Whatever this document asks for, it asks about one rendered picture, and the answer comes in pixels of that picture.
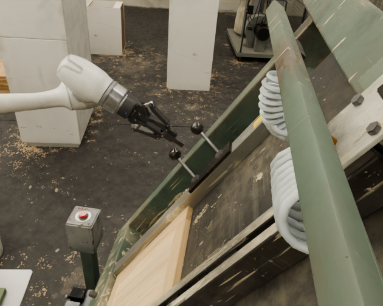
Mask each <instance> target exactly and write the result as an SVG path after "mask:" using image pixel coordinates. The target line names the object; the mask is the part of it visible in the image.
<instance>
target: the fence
mask: <svg viewBox="0 0 383 306"><path fill-rule="evenodd" d="M260 116H261V115H259V116H258V117H257V118H256V119H255V120H254V121H253V122H252V123H251V124H250V125H249V126H248V127H247V128H246V129H245V130H244V132H243V133H242V134H241V135H240V136H239V137H238V138H237V139H236V140H235V141H234V142H233V143H232V152H231V153H230V154H229V155H228V156H227V157H226V158H225V159H224V161H223V162H222V163H221V164H220V165H219V166H218V167H217V168H216V169H215V170H214V171H213V172H212V173H211V174H210V175H209V176H208V177H207V178H206V179H205V180H204V181H203V182H202V183H201V184H200V185H199V186H198V187H197V188H196V189H195V190H194V191H193V192H192V193H189V192H188V190H189V188H188V190H186V192H184V193H183V195H181V196H180V198H178V199H177V201H176V202H175V203H174V204H173V205H172V206H171V207H170V208H169V209H168V210H167V211H166V212H165V213H164V214H163V215H162V216H161V217H160V218H159V220H158V221H157V222H156V223H155V224H154V225H153V226H152V227H151V228H150V229H149V230H148V231H147V232H146V233H145V234H144V235H143V236H142V237H141V238H140V239H139V240H138V241H137V242H136V243H135V244H134V245H133V246H132V247H131V248H130V249H129V250H128V251H127V252H126V253H125V255H124V256H123V257H122V258H121V259H120V260H119V261H118V262H117V263H116V266H115V268H114V271H113V274H115V275H117V276H118V275H119V274H120V273H121V272H122V271H123V270H124V269H125V268H126V267H127V266H128V265H129V264H130V263H131V262H132V261H133V260H134V259H135V258H136V257H137V256H138V255H139V254H140V253H141V252H142V251H143V250H144V249H145V248H146V247H147V246H148V245H149V244H150V243H151V242H152V241H153V240H154V239H155V238H156V237H157V236H158V235H159V234H160V233H161V232H162V231H163V230H164V229H165V228H166V227H167V226H168V225H169V224H170V223H171V222H172V221H174V219H175V218H177V216H178V215H180V213H181V212H183V210H184V209H186V207H188V206H190V207H191V208H194V207H195V206H196V205H197V204H198V203H199V202H200V201H201V200H202V199H203V198H204V197H205V196H206V195H207V194H208V193H209V192H210V191H211V190H212V189H213V188H214V187H215V186H216V185H217V184H218V183H219V182H221V181H222V180H223V179H224V178H225V177H226V176H227V175H228V174H229V173H230V172H231V171H232V170H233V169H234V168H235V167H236V166H237V165H238V164H239V163H240V162H241V161H243V160H244V159H245V158H246V157H247V156H248V155H249V154H250V153H251V152H252V151H253V150H254V149H255V148H256V147H257V146H258V145H259V144H260V143H261V142H262V141H263V140H264V139H265V138H266V137H267V136H268V135H269V134H270V132H269V130H267V127H266V126H265V124H264V123H263V121H262V120H261V121H260V122H259V123H258V124H257V125H256V126H255V127H254V122H255V121H256V120H257V119H258V118H259V117H260Z"/></svg>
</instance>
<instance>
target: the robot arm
mask: <svg viewBox="0 0 383 306"><path fill-rule="evenodd" d="M57 76H58V78H59V79H60V80H61V84H60V85H59V86H58V87H57V88H56V89H53V90H49V91H45V92H38V93H0V114H5V113H11V112H21V111H31V110H37V109H47V108H52V107H65V108H67V109H69V110H70V111H74V110H86V109H91V108H93V107H95V106H96V105H99V106H101V107H103V108H104V109H106V110H107V111H109V112H110V113H112V114H113V113H114V112H115V111H117V113H116V114H118V115H119V116H121V117H122V118H124V119H127V120H128V121H129V122H130V123H131V131H132V132H139V133H141V134H144V135H146V136H149V137H151V138H154V139H156V140H159V139H160V138H165V139H166V140H168V141H169V142H174V143H176V144H177V145H179V146H180V147H183V145H184V144H185V139H183V138H182V137H180V136H179V135H178V133H177V132H176V131H175V130H173V129H172V128H171V127H170V125H171V121H170V120H169V119H168V118H167V117H166V116H165V115H164V114H163V113H162V112H161V111H160V110H159V109H158V108H157V107H156V105H155V103H154V101H153V100H151V101H150V102H149V103H144V102H140V101H139V100H138V99H137V98H135V97H134V96H132V95H131V94H128V95H127V92H128V90H127V89H125V88H124V87H123V86H121V85H120V84H118V83H117V82H116V81H114V80H113V79H111V78H110V77H109V76H108V74H107V73H106V72H104V71H103V70H101V68H99V67H97V66H96V65H95V64H93V63H91V62H90V61H88V60H86V59H84V58H82V57H79V56H77V55H72V54H71V55H68V56H67V57H65V58H64V59H63V60H62V61H61V63H60V65H59V66H58V69H57ZM148 109H151V111H152V113H153V114H155V116H157V118H156V117H155V116H154V115H153V114H152V113H151V112H149V110H148ZM138 124H141V125H142V126H139V125H138Z"/></svg>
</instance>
